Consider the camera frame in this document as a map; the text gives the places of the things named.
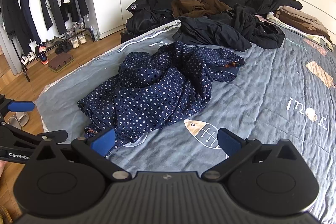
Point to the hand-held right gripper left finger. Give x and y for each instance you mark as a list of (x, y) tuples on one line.
[(103, 140)]

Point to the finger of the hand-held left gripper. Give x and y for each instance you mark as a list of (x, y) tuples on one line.
[(52, 135), (22, 106)]

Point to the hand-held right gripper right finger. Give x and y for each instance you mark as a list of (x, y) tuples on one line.
[(228, 143)]

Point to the navy patterned pajama top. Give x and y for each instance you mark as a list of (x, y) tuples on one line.
[(157, 92)]

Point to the black metal clothes rack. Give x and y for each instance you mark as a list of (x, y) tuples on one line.
[(27, 76)]

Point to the stack of folded brown clothes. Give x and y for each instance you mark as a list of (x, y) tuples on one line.
[(296, 18)]

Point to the grey slipper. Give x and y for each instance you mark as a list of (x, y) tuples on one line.
[(13, 123), (23, 119)]

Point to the grey-blue printed quilt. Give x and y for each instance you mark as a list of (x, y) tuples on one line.
[(262, 108)]

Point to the brown block with holes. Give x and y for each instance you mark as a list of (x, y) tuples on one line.
[(61, 62)]

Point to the row of shoes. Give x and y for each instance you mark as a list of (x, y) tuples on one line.
[(76, 41)]

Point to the clear plastic bottle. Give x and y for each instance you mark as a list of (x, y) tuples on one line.
[(94, 33)]

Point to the dark navy garment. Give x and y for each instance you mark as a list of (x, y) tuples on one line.
[(210, 29)]

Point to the black crumpled garment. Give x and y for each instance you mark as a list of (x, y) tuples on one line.
[(262, 29)]

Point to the black jacket with logo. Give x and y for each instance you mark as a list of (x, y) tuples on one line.
[(147, 16)]

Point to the brown coat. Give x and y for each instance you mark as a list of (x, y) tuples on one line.
[(194, 6)]

